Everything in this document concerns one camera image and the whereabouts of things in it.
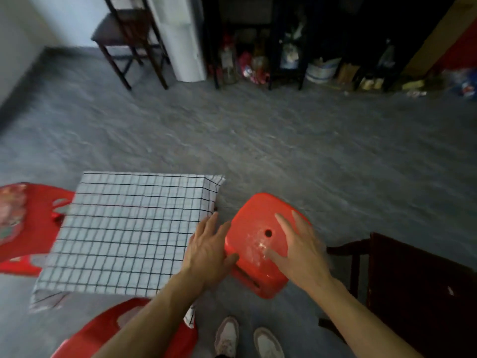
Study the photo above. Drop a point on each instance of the person's right hand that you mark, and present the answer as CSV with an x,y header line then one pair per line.
x,y
303,257

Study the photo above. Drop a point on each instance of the person's left hand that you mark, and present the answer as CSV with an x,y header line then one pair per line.
x,y
207,255

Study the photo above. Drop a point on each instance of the person's left middle finger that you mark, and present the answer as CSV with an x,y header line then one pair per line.
x,y
212,223

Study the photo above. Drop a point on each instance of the person's right middle finger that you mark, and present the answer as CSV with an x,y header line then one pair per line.
x,y
300,221

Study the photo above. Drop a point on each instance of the person's right thumb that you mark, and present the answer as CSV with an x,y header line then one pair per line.
x,y
275,255

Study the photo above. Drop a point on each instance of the person's left thumb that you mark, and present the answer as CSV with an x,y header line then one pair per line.
x,y
229,261

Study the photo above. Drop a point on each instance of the small red plastic stool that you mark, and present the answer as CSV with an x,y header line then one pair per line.
x,y
257,234

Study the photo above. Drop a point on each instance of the person's right forearm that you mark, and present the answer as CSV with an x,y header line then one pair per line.
x,y
357,320

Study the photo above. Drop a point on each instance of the person's left forearm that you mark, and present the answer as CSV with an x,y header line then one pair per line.
x,y
156,316

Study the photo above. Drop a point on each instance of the person's left shoe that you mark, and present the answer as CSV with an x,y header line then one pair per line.
x,y
226,337

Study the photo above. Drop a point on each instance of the person's shoe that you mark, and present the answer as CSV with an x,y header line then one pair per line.
x,y
226,337
268,344

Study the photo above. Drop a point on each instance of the white black checkered tablecloth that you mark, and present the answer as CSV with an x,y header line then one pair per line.
x,y
126,231

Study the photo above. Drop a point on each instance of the person's right shoe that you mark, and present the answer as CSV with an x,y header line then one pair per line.
x,y
268,344

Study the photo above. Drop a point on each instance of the dark wooden chair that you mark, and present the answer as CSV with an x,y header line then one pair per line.
x,y
417,294

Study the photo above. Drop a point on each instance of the red plastic chair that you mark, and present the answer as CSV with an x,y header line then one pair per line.
x,y
100,331
28,227

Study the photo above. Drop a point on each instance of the white bucket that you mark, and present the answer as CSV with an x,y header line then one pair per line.
x,y
320,70

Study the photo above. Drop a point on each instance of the brown paper bag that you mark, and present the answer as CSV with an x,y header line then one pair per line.
x,y
347,73

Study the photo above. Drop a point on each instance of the red plastic bag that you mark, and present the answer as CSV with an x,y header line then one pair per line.
x,y
251,68

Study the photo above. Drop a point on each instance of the clear plastic bottle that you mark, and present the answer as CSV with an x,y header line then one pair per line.
x,y
228,61

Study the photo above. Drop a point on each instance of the white plastic bag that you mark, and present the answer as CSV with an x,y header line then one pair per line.
x,y
290,52

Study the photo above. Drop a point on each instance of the white appliance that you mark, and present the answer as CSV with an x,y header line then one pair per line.
x,y
179,33

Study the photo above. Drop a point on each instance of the dark storage shelf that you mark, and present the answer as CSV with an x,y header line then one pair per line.
x,y
283,22

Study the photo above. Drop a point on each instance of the brown wooden chair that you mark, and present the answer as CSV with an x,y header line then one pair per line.
x,y
128,31

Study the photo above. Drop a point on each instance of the blue plastic bag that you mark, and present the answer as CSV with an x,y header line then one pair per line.
x,y
464,82

